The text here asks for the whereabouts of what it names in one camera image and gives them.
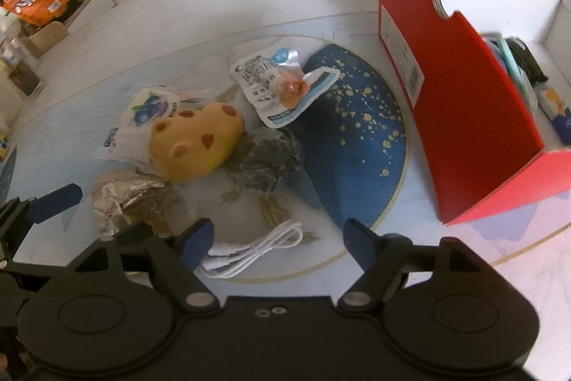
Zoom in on red cardboard box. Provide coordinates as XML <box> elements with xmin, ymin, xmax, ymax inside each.
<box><xmin>378</xmin><ymin>0</ymin><xmax>570</xmax><ymax>224</ymax></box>

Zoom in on silver foil snack bag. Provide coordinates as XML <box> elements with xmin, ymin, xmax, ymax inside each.
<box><xmin>92</xmin><ymin>169</ymin><xmax>172</xmax><ymax>237</ymax></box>

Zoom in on yellow spotted plush toy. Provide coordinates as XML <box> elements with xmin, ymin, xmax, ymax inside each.
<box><xmin>148</xmin><ymin>102</ymin><xmax>245</xmax><ymax>183</ymax></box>

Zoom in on blueberry snack packet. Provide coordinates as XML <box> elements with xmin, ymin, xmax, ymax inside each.
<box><xmin>94</xmin><ymin>86</ymin><xmax>214</xmax><ymax>170</ymax></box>

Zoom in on teal silicone tool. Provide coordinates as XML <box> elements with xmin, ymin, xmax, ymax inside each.
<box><xmin>494</xmin><ymin>36</ymin><xmax>526</xmax><ymax>97</ymax></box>

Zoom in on glass jar dark contents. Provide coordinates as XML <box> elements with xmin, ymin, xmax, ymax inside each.
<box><xmin>1</xmin><ymin>39</ymin><xmax>44</xmax><ymax>100</ymax></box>

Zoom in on black foil packet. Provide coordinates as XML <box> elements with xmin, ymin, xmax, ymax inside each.
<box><xmin>506</xmin><ymin>37</ymin><xmax>549</xmax><ymax>87</ymax></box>

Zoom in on blue cracker packet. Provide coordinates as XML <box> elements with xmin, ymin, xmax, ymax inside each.
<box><xmin>534</xmin><ymin>83</ymin><xmax>571</xmax><ymax>146</ymax></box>

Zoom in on white usb cable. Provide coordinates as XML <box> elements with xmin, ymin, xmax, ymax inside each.
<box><xmin>198</xmin><ymin>219</ymin><xmax>306</xmax><ymax>280</ymax></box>

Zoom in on crumpled dark plastic wrapper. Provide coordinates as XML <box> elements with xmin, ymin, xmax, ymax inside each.
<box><xmin>223</xmin><ymin>127</ymin><xmax>303</xmax><ymax>197</ymax></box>

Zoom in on white blue torn packet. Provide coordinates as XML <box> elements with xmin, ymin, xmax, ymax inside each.
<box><xmin>229</xmin><ymin>46</ymin><xmax>341</xmax><ymax>129</ymax></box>

